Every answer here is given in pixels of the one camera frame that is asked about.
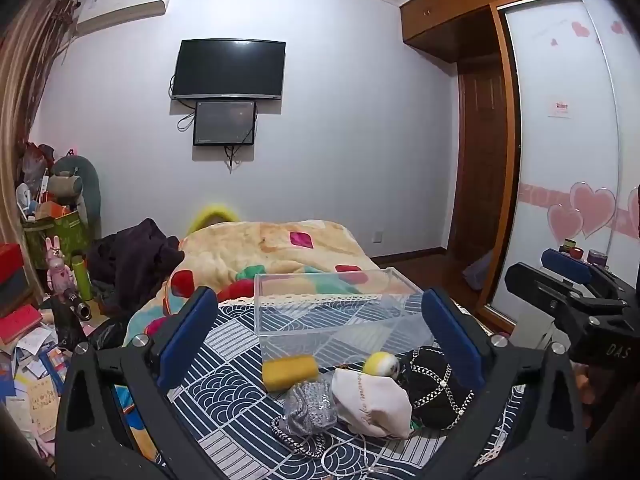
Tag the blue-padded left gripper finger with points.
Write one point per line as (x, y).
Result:
(180, 337)

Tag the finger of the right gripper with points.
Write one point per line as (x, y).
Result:
(574, 270)
(550, 295)

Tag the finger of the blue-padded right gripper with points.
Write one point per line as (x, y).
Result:
(458, 335)

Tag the black hat with chain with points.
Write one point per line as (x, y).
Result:
(437, 399)

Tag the yellow green plush ball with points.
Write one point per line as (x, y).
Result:
(382, 364)

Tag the white fabric pouch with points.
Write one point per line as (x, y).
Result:
(371, 405)

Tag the yellow sponge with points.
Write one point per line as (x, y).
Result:
(281, 374)

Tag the clear plastic storage box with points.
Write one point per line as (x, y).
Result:
(338, 318)

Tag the grey knitted pouch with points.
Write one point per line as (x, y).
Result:
(309, 409)

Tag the navy patterned bed sheet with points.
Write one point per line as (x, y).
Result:
(225, 406)

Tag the dark clothes pile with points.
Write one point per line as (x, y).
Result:
(127, 268)

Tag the colourful fleece blanket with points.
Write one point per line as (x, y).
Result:
(228, 252)

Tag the green bottle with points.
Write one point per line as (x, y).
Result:
(82, 278)

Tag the pink rabbit figure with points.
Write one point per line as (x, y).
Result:
(60, 278)

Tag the yellow plush pillow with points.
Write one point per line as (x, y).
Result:
(210, 215)

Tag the red box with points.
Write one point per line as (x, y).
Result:
(11, 261)

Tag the white wardrobe sliding door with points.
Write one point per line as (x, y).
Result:
(577, 67)

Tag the grey plush toy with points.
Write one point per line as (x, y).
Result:
(74, 182)

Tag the brown wooden door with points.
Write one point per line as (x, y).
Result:
(481, 160)

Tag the white air conditioner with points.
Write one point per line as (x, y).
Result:
(97, 15)

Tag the striped curtain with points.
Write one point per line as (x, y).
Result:
(28, 48)

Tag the small wall monitor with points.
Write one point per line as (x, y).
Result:
(224, 123)

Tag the black wall television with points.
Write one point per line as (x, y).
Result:
(225, 68)

